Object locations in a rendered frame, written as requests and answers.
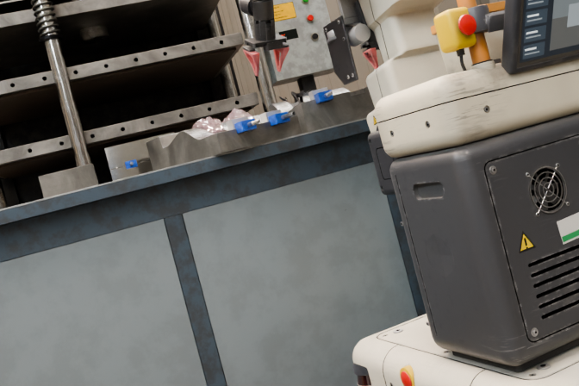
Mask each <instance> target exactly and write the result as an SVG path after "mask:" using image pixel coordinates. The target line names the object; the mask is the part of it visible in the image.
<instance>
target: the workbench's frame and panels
mask: <svg viewBox="0 0 579 386"><path fill-rule="evenodd" d="M369 134H371V132H370V129H369V126H368V123H367V119H366V120H362V121H356V122H353V123H349V124H346V125H342V126H338V127H335V128H329V129H325V130H321V131H318V132H314V133H311V134H304V135H301V136H297V137H294V138H290V139H287V140H280V141H277V142H273V143H270V144H266V145H262V146H256V147H253V148H249V149H246V150H242V151H238V152H235V153H229V154H225V155H221V156H218V157H214V158H211V159H205V160H201V161H197V162H194V163H190V164H187V165H180V166H177V167H173V168H170V169H166V170H163V171H156V172H153V173H149V174H146V175H143V176H139V177H133V178H130V179H126V180H122V181H119V182H115V183H112V184H105V185H102V186H98V187H95V188H91V189H87V190H81V191H78V192H74V193H71V194H67V195H63V196H57V197H54V198H50V199H46V200H43V201H39V202H33V203H30V204H26V205H22V206H19V207H15V208H12V209H5V210H2V211H0V386H358V385H357V381H358V379H357V375H355V374H354V371H353V367H352V365H353V360H352V354H353V350H354V348H355V346H356V344H357V343H358V342H359V341H360V340H361V339H364V338H366V337H369V336H371V335H373V334H375V333H379V332H381V331H383V330H386V329H388V328H391V327H394V326H397V325H399V324H402V323H403V322H406V321H410V320H412V319H414V318H417V317H419V316H422V315H424V314H426V310H425V306H424V303H423V300H422V296H421V293H420V286H419V283H418V279H417V276H416V273H415V269H414V263H413V260H412V256H411V252H410V250H409V246H408V240H407V236H406V233H405V229H404V226H401V221H402V217H401V213H400V210H399V206H398V202H397V199H396V196H395V195H384V194H383V193H382V191H381V188H380V184H379V181H378V178H377V172H376V168H375V165H374V161H373V158H372V155H371V151H370V145H369V141H368V136H369Z"/></svg>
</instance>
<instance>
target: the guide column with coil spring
mask: <svg viewBox="0 0 579 386"><path fill-rule="evenodd" d="M45 1H49V0H36V1H34V4H37V3H41V2H45ZM44 7H51V6H50V3H45V4H42V5H39V6H37V7H35V10H38V9H41V8H44ZM48 12H52V10H51V9H45V10H42V11H40V12H38V13H37V16H39V15H41V14H45V13H48ZM48 18H53V15H48V16H43V17H41V18H39V19H38V20H39V22H40V21H42V20H45V19H48ZM53 23H55V22H54V20H52V21H47V22H43V23H42V24H40V27H43V26H46V25H48V24H53ZM52 29H56V26H51V27H47V28H43V29H42V30H41V33H44V32H46V31H48V30H52ZM50 34H58V32H52V33H48V34H44V35H43V37H44V36H47V35H50ZM44 43H45V47H46V50H47V56H48V59H49V63H50V66H51V69H52V73H53V79H54V83H55V85H56V89H57V92H58V96H59V101H60V105H61V108H62V112H63V116H64V118H65V124H66V128H67V131H68V134H69V138H70V142H71V145H72V150H73V154H74V158H75V161H76V164H77V167H79V166H82V165H88V164H92V163H91V159H90V154H89V150H88V147H87V143H86V140H85V137H84V130H83V127H82V124H81V121H80V117H79V113H78V108H77V104H76V101H75V97H74V94H73V91H72V85H71V81H70V78H69V75H68V71H67V68H66V64H65V59H64V55H63V52H62V48H61V45H60V42H59V39H50V40H45V41H44Z"/></svg>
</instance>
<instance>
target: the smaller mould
mask: <svg viewBox="0 0 579 386"><path fill-rule="evenodd" d="M38 178H39V181H40V186H41V190H42V194H43V197H44V198H47V197H50V196H57V195H60V194H64V193H67V192H71V191H74V190H81V189H84V188H87V187H91V186H95V185H98V181H97V175H96V172H95V168H94V165H93V164H88V165H82V166H79V167H75V168H71V169H67V170H63V171H57V172H54V173H50V174H46V175H43V176H38Z"/></svg>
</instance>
